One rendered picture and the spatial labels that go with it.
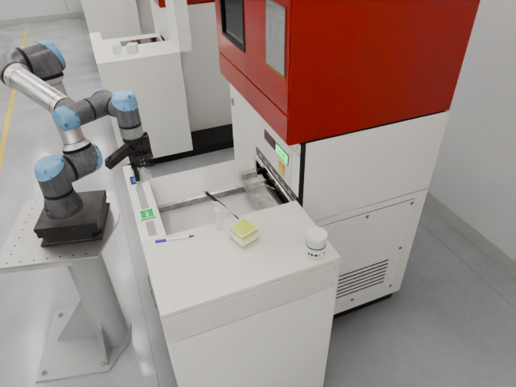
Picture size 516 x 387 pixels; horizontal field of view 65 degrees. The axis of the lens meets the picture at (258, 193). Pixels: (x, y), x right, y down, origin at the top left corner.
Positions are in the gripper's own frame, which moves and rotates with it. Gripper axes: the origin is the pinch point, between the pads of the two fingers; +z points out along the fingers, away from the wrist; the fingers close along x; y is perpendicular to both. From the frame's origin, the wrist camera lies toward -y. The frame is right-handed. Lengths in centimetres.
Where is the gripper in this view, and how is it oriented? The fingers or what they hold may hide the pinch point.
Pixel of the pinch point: (137, 184)
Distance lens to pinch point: 157.5
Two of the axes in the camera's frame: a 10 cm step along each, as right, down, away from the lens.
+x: -3.7, -5.5, 7.5
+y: 9.3, -2.4, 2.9
